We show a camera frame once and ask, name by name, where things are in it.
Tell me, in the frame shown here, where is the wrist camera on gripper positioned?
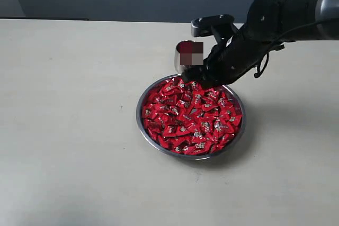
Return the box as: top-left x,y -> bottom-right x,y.
191,14 -> 235,38

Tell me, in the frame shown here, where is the steel bowl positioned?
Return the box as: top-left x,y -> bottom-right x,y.
136,74 -> 246,160

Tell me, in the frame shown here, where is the steel cup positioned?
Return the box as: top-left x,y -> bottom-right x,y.
174,40 -> 204,73

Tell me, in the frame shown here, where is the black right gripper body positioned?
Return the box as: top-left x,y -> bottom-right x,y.
182,24 -> 284,88

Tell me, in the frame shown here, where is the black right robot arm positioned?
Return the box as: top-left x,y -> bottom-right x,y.
181,0 -> 338,89

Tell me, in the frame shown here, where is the pile of red candies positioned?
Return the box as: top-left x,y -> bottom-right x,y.
142,76 -> 243,156

